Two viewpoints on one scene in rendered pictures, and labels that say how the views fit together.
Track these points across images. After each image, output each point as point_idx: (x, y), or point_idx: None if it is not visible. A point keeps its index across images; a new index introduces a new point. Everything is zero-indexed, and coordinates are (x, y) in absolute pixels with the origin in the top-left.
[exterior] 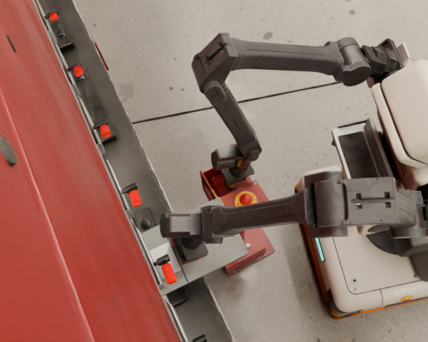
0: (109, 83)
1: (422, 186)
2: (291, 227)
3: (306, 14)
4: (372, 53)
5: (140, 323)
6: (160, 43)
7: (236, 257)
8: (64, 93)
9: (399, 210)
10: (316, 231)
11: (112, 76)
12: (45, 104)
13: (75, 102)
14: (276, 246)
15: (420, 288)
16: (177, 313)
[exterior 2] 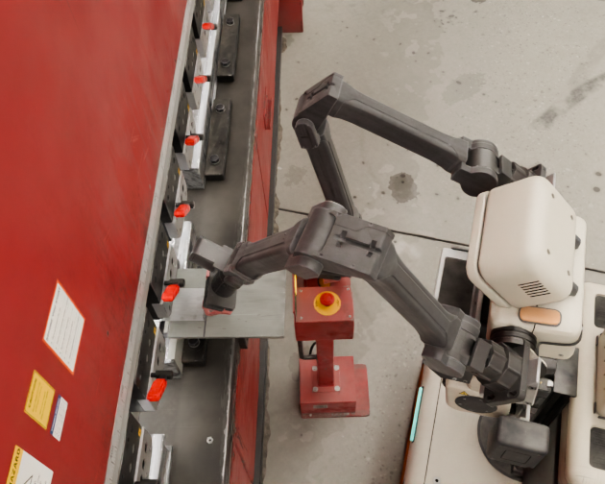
0: (247, 126)
1: (496, 329)
2: (402, 398)
3: None
4: (508, 167)
5: (2, 160)
6: (355, 141)
7: (267, 334)
8: (136, 52)
9: (393, 279)
10: (291, 260)
11: (287, 155)
12: None
13: (167, 90)
14: (374, 410)
15: None
16: (184, 374)
